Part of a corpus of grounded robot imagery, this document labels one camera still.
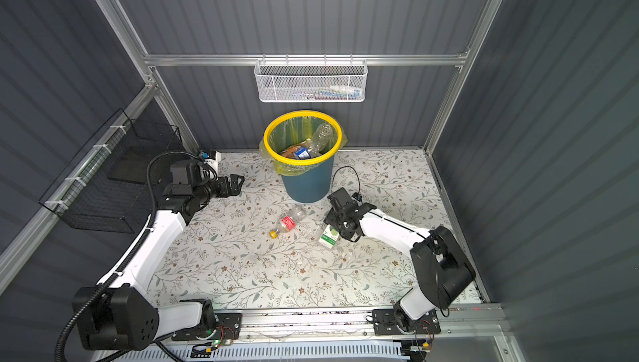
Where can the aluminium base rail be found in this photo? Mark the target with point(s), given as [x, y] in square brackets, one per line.
[364, 323]

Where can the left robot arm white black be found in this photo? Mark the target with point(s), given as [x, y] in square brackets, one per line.
[115, 314]

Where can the items in white basket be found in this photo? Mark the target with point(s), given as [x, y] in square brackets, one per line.
[335, 92]

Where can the lime label bottle white cap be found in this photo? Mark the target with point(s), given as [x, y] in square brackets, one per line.
[329, 237]

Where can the pink label bottle yellow cap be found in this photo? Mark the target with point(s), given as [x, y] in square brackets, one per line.
[288, 221]

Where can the clear ribbed bottle white cap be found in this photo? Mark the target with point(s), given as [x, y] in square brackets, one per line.
[320, 140]

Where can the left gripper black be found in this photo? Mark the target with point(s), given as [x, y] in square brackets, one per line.
[224, 191]

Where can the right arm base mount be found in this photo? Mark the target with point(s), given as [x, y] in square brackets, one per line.
[387, 322]

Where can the blue label bottle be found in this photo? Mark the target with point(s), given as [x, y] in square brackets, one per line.
[301, 153]

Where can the teal bin with yellow rim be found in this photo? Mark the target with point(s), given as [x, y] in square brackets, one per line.
[311, 186]

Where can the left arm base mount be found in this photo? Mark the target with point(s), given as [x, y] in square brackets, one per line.
[224, 327]

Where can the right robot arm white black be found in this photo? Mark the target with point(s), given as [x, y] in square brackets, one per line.
[442, 269]

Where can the brown tea bottle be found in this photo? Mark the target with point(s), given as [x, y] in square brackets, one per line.
[292, 152]

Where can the black wire basket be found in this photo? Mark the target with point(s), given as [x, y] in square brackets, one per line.
[106, 190]

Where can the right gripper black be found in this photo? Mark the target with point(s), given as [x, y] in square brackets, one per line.
[330, 218]

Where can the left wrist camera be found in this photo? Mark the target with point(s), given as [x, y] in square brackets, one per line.
[212, 158]

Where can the white ventilation grille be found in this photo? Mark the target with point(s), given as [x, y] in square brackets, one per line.
[374, 350]

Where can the white wire mesh basket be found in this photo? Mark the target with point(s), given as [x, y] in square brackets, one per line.
[285, 83]

